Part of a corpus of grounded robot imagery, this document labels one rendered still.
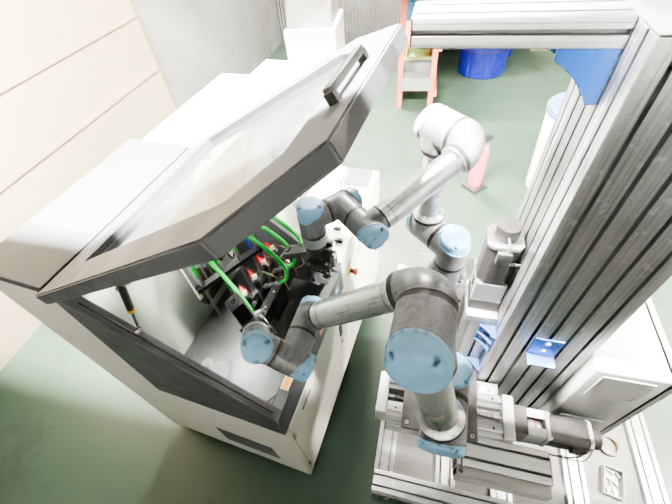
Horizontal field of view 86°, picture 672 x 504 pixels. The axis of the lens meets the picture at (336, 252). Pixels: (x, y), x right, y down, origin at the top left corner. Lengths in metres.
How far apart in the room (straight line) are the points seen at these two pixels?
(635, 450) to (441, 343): 1.83
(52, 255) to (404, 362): 1.05
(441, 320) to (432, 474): 1.47
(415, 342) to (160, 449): 2.12
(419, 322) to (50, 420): 2.67
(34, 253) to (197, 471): 1.53
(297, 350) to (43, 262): 0.78
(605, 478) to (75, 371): 3.10
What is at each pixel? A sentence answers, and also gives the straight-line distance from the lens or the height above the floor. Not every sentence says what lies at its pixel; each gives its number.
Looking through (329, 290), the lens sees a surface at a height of 0.95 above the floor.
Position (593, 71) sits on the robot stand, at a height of 1.95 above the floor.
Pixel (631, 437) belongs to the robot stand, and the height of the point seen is 0.23.
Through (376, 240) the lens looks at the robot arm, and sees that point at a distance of 0.94.
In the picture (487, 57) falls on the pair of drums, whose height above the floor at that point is 0.28.
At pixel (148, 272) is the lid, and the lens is 0.68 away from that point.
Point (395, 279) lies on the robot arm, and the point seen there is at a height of 1.62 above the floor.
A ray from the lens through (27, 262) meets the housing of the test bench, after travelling 1.35.
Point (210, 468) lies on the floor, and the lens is 2.42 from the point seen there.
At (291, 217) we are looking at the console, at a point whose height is 1.12.
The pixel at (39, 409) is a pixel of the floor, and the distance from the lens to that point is 3.12.
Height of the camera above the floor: 2.22
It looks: 48 degrees down
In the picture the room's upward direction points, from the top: 7 degrees counter-clockwise
